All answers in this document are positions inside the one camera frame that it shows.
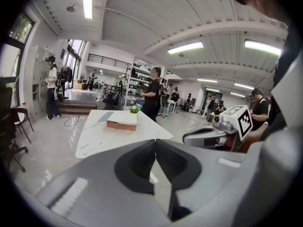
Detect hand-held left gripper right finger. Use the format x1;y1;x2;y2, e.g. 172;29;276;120
155;138;248;223

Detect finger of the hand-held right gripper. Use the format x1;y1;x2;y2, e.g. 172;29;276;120
188;126;217;136
182;132;229;149

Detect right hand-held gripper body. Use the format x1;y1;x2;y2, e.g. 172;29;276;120
212;105;254;152

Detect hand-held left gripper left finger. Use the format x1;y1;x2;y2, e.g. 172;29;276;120
35;138;172;227

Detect grey hardcover book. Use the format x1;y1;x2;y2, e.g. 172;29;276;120
97;111;138;125

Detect person's right forearm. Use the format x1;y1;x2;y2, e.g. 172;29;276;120
240;122;270;154

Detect white office chair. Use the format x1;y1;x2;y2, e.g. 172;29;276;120
158;95;170;117

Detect orange box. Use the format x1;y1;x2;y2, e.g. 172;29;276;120
106;121;137;131

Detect small green potted plant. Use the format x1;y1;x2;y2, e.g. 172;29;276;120
129;103;143;114

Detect person's black t-shirt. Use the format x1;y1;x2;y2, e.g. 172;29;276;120
267;25;299;132

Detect white shelving rack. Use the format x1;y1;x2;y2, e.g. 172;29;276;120
123;60;166;108

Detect wooden platform steps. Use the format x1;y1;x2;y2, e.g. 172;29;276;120
56;100;98;115

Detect black office chair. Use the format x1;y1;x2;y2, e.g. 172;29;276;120
102;92;121;110
0;77;29;172

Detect black metal chair white seat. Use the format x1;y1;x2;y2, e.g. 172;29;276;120
10;107;35;144

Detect grey shell backpack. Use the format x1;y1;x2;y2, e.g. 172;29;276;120
54;67;65;103

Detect black mezzanine railing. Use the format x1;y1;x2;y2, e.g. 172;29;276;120
87;53;133;68

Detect person's face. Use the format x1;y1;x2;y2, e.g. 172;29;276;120
231;0;288;22

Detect dark framed window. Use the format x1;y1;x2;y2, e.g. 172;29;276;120
7;14;34;44

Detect looped black floor cable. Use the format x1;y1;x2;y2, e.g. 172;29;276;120
63;116;80;127

